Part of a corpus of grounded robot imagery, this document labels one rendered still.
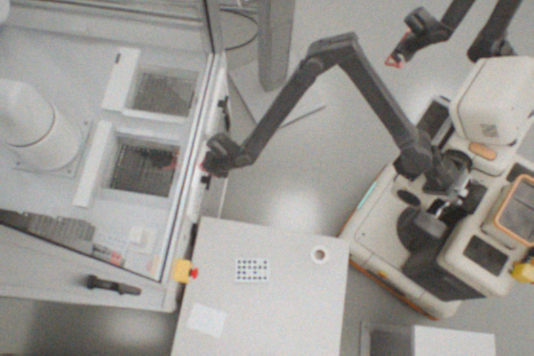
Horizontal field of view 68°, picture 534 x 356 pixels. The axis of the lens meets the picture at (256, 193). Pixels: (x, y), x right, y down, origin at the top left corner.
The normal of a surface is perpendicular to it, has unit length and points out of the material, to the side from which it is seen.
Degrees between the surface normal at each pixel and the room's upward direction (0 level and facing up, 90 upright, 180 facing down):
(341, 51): 65
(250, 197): 0
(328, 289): 0
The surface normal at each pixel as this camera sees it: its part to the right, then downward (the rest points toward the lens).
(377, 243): -0.01, -0.30
